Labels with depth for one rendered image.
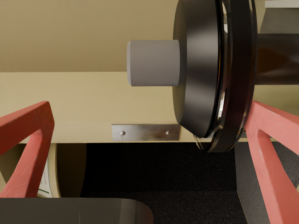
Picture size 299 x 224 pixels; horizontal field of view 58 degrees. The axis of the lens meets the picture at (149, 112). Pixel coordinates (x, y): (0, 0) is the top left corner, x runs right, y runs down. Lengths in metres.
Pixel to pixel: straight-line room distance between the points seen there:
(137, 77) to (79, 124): 0.14
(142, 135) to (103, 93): 0.07
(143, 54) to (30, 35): 0.60
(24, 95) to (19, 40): 0.42
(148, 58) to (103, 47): 0.56
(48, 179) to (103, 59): 0.41
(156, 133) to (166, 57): 0.14
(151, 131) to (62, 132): 0.09
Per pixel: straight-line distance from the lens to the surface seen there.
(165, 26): 0.68
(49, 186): 0.39
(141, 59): 0.15
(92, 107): 0.30
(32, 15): 0.72
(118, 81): 0.35
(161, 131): 0.28
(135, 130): 0.28
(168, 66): 0.15
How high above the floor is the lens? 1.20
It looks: 1 degrees down
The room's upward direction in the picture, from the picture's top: 90 degrees counter-clockwise
